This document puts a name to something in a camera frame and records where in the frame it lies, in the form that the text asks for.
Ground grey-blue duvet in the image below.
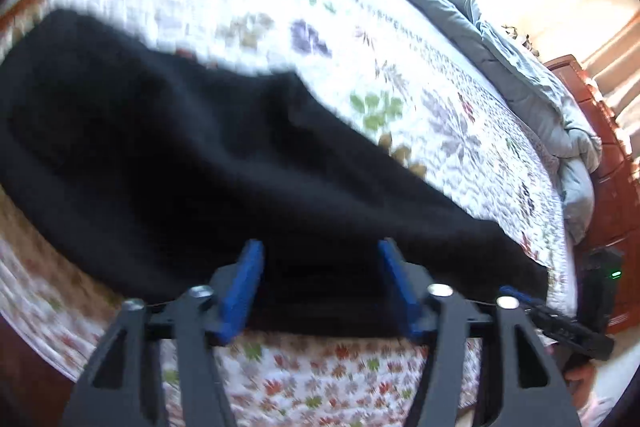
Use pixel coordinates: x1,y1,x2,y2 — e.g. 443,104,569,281
305,0,603,243

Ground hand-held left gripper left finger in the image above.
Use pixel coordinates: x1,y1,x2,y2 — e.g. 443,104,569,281
60,239,265,427

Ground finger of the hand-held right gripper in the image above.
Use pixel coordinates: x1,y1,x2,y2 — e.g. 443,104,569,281
500,287,615,362

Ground person's right hand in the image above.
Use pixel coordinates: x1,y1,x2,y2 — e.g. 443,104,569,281
562,359,598,408

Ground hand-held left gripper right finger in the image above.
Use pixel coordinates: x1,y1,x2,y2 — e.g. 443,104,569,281
377,239,583,427

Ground black pants with red stripe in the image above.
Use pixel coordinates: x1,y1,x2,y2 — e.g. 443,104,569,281
0,9,551,340

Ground reddish wooden dresser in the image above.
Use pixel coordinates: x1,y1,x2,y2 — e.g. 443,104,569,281
545,57,640,333

